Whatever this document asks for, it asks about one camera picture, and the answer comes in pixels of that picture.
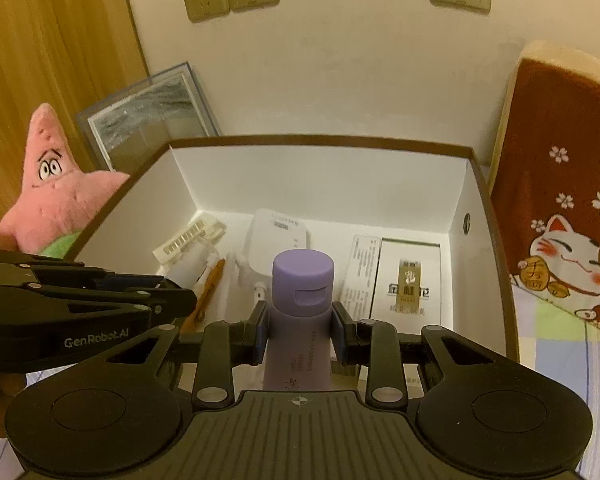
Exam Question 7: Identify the white ribbed plastic gadget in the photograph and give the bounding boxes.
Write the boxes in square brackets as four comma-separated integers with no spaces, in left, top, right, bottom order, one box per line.
[152,211,229,292]

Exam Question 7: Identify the white and gold carton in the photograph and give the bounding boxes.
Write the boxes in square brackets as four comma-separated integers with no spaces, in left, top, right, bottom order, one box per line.
[340,234,442,325]

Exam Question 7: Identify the purple tube with cap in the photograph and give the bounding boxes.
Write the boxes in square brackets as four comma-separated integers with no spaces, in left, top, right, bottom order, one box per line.
[262,250,337,392]

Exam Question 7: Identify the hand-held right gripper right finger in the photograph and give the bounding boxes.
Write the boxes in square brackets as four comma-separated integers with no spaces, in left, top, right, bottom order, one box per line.
[331,302,502,408]

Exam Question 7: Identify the brown cardboard storage box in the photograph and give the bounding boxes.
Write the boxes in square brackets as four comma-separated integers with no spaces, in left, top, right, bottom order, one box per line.
[62,134,522,396]

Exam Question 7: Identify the person's left hand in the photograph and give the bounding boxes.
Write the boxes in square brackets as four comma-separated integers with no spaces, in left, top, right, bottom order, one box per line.
[0,371,29,437]

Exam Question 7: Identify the glass picture frame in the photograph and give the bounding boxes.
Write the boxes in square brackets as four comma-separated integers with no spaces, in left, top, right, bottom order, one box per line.
[75,62,221,174]

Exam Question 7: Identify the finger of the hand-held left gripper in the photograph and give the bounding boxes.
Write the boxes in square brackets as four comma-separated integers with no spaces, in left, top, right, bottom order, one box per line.
[130,285,199,334]
[82,266,182,295]

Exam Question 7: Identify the red lucky cat cushion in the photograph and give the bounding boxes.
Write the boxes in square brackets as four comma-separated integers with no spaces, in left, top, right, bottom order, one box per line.
[487,39,600,337]

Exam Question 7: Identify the orange utility knife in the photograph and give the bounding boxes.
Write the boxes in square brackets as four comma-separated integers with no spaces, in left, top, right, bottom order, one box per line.
[189,258,227,325]

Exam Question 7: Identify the pink starfish plush toy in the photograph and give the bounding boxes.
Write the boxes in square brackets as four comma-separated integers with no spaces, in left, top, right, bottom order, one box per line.
[0,103,131,257]

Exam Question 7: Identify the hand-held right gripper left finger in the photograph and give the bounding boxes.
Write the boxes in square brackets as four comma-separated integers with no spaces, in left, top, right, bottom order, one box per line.
[106,302,271,410]

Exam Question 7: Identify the wooden cabinet panel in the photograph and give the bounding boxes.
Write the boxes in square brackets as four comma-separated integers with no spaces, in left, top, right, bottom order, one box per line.
[0,0,152,252]

